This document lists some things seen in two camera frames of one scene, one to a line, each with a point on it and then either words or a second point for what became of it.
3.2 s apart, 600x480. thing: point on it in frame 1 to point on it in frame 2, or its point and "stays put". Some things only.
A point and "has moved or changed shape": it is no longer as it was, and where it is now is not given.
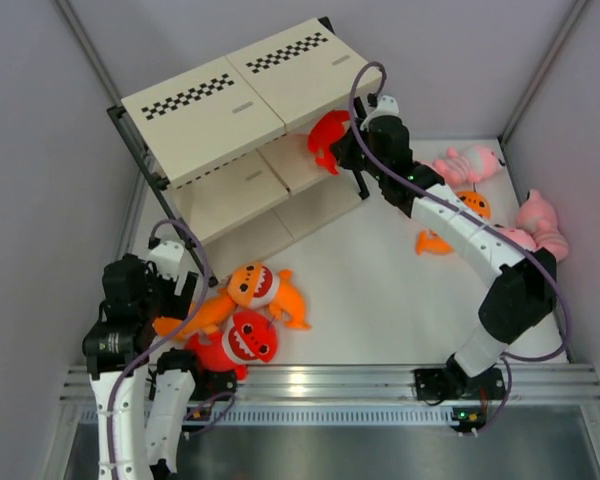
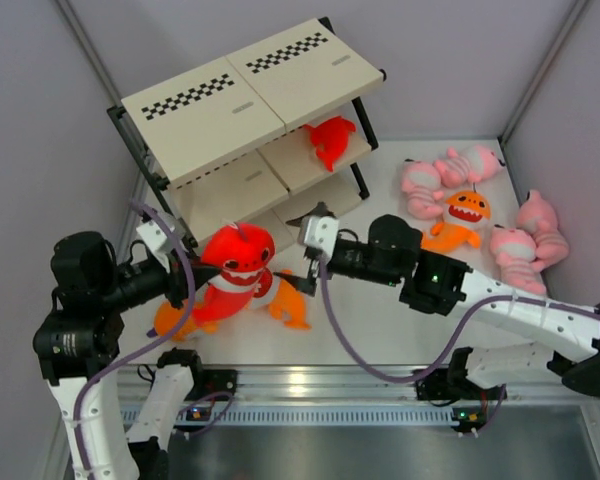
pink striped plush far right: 538,219 stays put
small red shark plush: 327,129 has moved or changed shape
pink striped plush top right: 468,167 stays put
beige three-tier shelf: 226,149 stays put
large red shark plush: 242,337 to 240,254
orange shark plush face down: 206,314 stays put
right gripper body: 354,156 to 315,270
